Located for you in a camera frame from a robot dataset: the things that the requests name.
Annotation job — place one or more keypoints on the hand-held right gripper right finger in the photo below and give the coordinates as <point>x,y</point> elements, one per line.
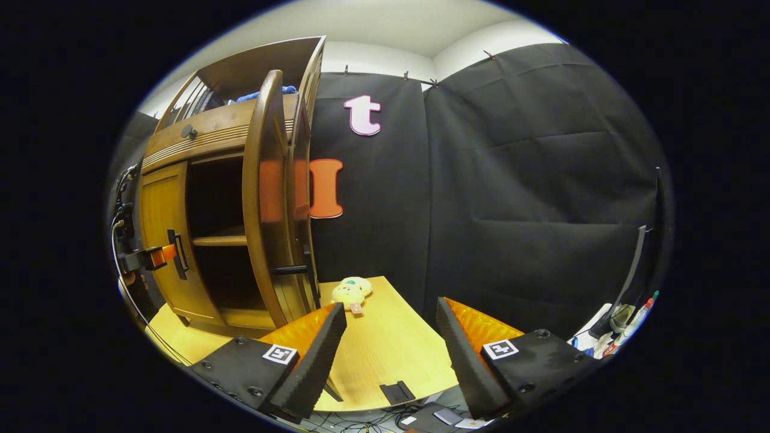
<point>466,367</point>

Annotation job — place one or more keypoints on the black round drawer knob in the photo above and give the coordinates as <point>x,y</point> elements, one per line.
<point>188,132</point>

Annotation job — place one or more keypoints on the black backdrop cloth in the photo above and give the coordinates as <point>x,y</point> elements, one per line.
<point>511,180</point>

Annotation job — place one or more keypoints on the wooden cabinet door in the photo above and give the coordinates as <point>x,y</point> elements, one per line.
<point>159,210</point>
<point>264,228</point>

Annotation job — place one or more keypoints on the cream plush toy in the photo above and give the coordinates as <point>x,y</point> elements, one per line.
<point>351,291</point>

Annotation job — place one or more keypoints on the red capped marker pen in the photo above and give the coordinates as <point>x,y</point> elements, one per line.
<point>637,319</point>

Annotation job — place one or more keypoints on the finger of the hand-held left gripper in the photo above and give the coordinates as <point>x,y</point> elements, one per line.
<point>141,260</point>

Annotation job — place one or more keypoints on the grey electronic device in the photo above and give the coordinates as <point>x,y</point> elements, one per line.
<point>445,416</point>

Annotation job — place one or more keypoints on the thin black stand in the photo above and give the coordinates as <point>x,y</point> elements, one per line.
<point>628,276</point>

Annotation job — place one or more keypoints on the blue folded towel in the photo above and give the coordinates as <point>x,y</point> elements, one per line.
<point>264,94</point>

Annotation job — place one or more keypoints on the wooden ribbed drawer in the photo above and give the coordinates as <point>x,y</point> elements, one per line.
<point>216,135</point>

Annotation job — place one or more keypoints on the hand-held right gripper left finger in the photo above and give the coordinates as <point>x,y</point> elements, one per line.
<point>319,361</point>

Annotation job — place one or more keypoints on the wooden double-door shoe cabinet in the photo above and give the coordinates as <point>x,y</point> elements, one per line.
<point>258,60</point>

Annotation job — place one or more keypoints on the black table clamp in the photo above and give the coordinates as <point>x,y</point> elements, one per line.
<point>397,392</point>
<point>334,394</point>

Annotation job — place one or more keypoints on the wooden inner shelf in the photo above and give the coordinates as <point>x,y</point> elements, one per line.
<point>222,240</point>

